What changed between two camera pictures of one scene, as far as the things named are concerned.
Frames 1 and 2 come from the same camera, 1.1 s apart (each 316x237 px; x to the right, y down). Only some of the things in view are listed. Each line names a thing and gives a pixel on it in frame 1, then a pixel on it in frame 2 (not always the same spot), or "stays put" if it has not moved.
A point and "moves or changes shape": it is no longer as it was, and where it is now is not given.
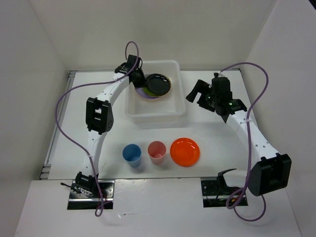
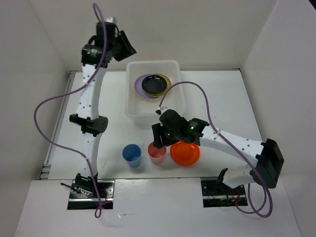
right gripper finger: (204, 102) -> (168, 139)
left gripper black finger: (138, 77) -> (124, 48)
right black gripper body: (213, 98) -> (165, 130)
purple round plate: (141, 91) stays put
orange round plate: (184, 152) stays put
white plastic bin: (169, 111) stays put
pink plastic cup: (156, 151) stays put
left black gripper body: (139, 72) -> (112, 45)
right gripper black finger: (201, 87) -> (157, 141)
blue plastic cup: (132, 154) stays put
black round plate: (158, 84) moves or changes shape
